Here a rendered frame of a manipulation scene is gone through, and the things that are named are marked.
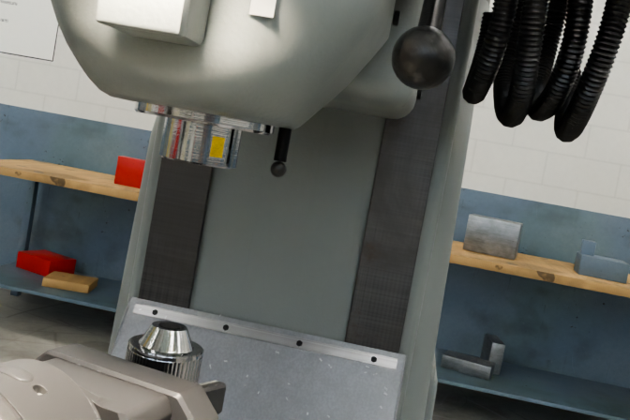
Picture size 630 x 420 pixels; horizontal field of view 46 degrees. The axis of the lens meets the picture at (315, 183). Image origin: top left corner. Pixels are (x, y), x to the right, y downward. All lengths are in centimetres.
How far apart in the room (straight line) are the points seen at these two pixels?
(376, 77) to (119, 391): 28
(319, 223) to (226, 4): 48
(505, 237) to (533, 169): 70
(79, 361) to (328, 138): 45
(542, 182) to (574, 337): 95
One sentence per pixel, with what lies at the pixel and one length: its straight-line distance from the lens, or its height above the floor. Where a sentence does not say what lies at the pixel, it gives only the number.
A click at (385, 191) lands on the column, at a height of 127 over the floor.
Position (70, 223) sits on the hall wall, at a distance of 516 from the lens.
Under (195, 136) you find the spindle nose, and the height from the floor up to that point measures 130.
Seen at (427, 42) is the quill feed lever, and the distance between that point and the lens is 35.
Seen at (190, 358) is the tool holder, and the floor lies 116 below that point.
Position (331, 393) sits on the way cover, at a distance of 83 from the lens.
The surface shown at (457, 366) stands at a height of 26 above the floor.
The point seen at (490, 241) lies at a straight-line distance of 415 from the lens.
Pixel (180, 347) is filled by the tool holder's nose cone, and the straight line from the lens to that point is 47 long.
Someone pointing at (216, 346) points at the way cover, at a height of 107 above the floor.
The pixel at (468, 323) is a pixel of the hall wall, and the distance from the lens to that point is 475.
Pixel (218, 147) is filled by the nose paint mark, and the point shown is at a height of 129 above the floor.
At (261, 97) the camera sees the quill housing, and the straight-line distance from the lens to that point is 39.
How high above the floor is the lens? 130
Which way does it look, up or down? 3 degrees down
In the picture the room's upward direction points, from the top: 10 degrees clockwise
